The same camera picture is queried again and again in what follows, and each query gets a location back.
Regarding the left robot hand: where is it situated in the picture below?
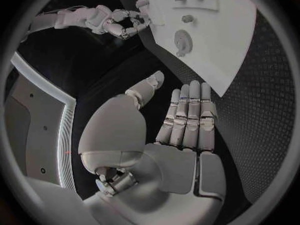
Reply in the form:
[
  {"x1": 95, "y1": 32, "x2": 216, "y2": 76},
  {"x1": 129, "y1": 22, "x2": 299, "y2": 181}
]
[{"x1": 78, "y1": 70, "x2": 227, "y2": 225}]

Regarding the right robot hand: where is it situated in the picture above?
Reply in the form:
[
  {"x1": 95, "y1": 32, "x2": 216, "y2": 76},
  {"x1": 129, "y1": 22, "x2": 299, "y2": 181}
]
[{"x1": 105, "y1": 9, "x2": 152, "y2": 41}]

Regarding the white task board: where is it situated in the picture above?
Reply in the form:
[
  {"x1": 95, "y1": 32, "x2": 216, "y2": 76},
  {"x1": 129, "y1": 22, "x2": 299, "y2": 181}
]
[{"x1": 129, "y1": 0, "x2": 259, "y2": 98}]

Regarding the white cable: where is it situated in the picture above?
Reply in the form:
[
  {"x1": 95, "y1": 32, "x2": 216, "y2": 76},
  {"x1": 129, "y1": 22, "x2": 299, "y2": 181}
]
[{"x1": 38, "y1": 5, "x2": 92, "y2": 17}]

